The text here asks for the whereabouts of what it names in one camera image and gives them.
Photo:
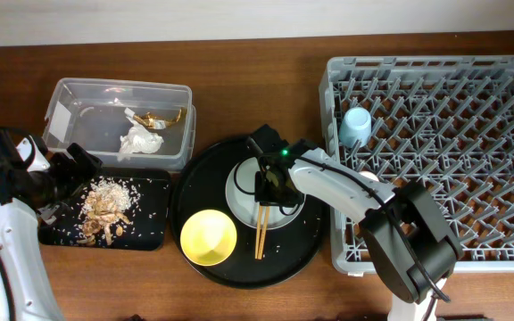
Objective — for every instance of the gold foil wrapper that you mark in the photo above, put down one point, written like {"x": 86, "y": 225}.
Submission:
{"x": 155, "y": 122}

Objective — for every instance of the yellow bowl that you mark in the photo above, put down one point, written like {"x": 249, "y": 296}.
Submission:
{"x": 208, "y": 238}

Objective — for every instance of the wooden chopstick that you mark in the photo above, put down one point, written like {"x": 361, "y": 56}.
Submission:
{"x": 262, "y": 228}
{"x": 258, "y": 233}

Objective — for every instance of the white label on bin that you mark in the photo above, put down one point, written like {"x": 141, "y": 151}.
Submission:
{"x": 59, "y": 122}

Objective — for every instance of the food scraps and rice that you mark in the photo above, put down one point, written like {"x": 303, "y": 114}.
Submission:
{"x": 105, "y": 211}

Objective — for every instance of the pink cup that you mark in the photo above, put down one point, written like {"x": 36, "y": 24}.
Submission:
{"x": 369, "y": 175}

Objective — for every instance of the round black tray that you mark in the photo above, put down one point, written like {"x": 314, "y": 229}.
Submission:
{"x": 288, "y": 249}

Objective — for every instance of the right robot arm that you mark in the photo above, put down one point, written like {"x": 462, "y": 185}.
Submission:
{"x": 410, "y": 242}

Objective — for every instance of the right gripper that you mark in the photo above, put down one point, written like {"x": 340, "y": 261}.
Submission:
{"x": 264, "y": 196}

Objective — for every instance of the grey dishwasher rack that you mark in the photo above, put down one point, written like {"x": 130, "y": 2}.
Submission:
{"x": 444, "y": 121}

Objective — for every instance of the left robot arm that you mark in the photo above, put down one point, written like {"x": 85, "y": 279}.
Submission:
{"x": 25, "y": 290}

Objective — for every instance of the black rectangular tray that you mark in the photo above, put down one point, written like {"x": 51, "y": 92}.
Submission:
{"x": 155, "y": 187}

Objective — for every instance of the white tissue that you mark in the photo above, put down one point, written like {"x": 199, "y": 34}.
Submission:
{"x": 138, "y": 140}

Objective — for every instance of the grey plate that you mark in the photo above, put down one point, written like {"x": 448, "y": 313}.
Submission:
{"x": 239, "y": 195}

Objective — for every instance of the clear plastic bin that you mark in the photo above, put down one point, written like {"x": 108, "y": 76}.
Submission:
{"x": 98, "y": 120}

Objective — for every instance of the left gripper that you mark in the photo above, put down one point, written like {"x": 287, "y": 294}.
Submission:
{"x": 76, "y": 178}

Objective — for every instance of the blue cup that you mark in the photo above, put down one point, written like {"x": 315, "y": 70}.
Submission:
{"x": 355, "y": 127}

